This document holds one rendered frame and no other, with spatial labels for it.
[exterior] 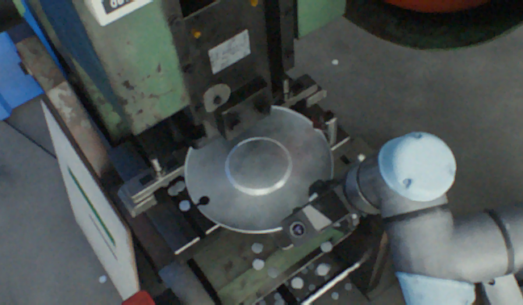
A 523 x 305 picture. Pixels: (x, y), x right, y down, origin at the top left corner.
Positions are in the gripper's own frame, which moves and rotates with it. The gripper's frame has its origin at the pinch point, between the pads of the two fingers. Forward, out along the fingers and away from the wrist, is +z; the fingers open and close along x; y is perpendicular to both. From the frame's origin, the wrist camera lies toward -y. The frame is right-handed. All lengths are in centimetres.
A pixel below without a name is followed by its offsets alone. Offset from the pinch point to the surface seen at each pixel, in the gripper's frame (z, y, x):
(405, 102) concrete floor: 98, 87, 4
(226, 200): 14.4, -8.0, 11.0
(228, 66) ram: -6.0, 1.2, 27.4
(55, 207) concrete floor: 118, -39, 49
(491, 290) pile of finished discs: 33, 34, -43
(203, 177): 17.3, -8.4, 17.3
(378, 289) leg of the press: 75, 26, -37
